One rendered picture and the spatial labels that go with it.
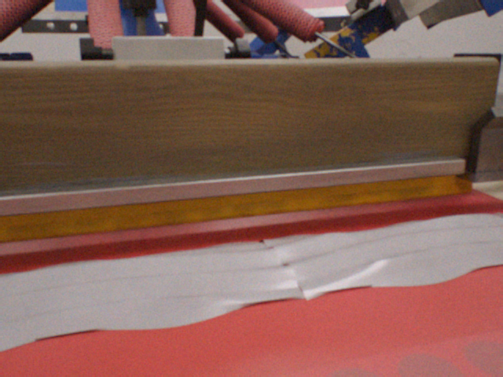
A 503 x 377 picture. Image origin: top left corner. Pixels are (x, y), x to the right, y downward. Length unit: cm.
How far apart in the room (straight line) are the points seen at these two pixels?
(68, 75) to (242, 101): 9
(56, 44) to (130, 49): 387
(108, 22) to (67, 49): 364
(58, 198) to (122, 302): 8
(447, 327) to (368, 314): 3
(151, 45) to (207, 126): 29
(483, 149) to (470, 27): 281
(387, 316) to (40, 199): 18
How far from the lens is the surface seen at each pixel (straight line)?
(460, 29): 322
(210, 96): 27
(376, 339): 21
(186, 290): 23
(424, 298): 24
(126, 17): 108
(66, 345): 21
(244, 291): 23
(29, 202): 27
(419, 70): 33
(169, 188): 27
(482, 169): 36
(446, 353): 21
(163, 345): 20
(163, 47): 56
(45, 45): 443
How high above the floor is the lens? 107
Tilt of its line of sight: 17 degrees down
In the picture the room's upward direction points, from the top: straight up
